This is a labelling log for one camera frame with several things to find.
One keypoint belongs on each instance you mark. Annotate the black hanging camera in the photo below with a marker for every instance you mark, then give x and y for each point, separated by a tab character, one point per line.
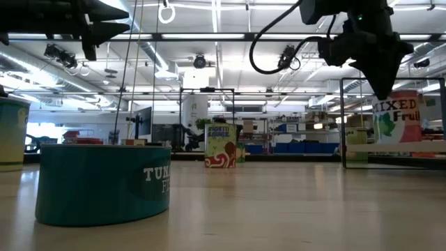
61	55
199	61
286	55

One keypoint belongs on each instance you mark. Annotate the black curved equipment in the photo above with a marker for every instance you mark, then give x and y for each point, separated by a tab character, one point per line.
32	143

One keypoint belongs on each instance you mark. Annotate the cardboard box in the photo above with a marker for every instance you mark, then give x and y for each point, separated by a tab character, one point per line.
248	127

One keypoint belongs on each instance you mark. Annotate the green potted plant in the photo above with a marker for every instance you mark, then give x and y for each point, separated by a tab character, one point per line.
202	122

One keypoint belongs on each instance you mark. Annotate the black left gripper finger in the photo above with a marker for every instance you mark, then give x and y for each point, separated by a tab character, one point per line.
104	33
104	12

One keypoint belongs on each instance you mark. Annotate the red patterned small box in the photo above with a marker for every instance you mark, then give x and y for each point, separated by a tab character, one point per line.
219	146

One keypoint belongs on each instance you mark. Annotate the mixed fruit can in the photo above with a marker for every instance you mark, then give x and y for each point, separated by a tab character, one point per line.
397	120

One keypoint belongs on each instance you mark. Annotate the metal storage rack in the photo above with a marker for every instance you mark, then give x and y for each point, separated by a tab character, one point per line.
299	132

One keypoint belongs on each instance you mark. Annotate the small green box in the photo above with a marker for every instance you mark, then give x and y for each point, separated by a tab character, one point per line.
240	153

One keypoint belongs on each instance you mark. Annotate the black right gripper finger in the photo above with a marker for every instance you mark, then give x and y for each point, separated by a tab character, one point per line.
373	73
393	59

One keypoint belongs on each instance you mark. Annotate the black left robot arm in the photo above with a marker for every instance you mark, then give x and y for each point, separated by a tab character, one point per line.
15	17

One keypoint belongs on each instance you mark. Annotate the black monitor on stand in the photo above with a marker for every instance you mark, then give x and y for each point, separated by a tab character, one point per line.
143	122

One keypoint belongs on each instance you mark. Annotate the black overhead frame bar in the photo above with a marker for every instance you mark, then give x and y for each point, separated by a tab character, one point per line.
202	36

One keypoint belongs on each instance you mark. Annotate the black background robot arm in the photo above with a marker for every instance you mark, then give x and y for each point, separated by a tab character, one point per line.
191	137

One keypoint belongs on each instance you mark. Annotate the blue storage bin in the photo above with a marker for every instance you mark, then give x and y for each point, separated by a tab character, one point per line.
280	148
313	148
329	148
254	148

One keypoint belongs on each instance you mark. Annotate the small brown box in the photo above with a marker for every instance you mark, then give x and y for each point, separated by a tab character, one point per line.
134	142

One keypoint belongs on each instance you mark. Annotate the red equipment pile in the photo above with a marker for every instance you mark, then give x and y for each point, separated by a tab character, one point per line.
82	138

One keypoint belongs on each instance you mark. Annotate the teal tuna fish can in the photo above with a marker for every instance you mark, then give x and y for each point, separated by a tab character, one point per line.
94	184

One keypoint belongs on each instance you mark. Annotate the silver ventilation duct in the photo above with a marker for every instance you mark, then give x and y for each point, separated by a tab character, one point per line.
153	52

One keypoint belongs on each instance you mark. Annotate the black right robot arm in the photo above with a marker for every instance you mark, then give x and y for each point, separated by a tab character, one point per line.
324	8

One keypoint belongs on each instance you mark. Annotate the yellow can with teal band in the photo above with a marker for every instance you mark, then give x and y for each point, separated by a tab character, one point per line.
12	139

